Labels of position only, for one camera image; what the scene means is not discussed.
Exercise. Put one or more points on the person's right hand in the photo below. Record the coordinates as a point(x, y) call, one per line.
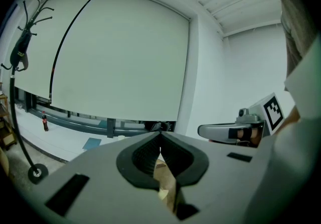
point(253, 136)

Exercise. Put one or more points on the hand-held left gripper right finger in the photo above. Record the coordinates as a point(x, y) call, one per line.
point(220, 180)

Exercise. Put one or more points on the blue sheet on floor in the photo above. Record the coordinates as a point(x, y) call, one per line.
point(91, 143)

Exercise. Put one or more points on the black handbag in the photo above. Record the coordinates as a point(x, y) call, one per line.
point(158, 127)

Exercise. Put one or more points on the wooden shelf rack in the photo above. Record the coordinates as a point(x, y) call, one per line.
point(6, 122)

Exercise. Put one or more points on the person's right forearm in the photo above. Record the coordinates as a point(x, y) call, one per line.
point(291, 118)

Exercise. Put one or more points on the person's grey printed t-shirt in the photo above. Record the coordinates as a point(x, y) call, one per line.
point(293, 29)

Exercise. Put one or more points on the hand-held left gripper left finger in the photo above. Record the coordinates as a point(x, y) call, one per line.
point(100, 180)

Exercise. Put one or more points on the white roller blind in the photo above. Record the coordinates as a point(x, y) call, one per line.
point(50, 37)
point(125, 54)

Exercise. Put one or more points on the dark window frame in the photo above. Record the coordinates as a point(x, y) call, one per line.
point(75, 123)

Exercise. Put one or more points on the dark hanging bag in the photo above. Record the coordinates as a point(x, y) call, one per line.
point(21, 49)

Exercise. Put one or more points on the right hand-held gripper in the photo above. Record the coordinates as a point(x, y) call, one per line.
point(260, 117)

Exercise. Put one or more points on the wooden side table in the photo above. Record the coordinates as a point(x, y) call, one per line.
point(3, 162)

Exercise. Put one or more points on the right hand-held gripper camera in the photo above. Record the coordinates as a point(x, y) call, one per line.
point(243, 113)

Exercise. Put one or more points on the dark cola bottle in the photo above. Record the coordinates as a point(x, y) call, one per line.
point(45, 122)

